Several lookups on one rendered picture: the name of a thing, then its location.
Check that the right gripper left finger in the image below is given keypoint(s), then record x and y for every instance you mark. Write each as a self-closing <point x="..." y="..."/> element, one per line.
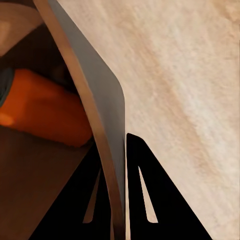
<point x="64" y="219"/>

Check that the trash can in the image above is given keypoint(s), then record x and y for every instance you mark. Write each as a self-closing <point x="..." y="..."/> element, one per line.
<point x="41" y="36"/>

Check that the can of soda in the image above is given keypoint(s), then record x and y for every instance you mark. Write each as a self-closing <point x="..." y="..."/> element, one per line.
<point x="32" y="103"/>

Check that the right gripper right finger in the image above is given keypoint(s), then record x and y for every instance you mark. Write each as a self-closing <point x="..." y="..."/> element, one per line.
<point x="176" y="220"/>

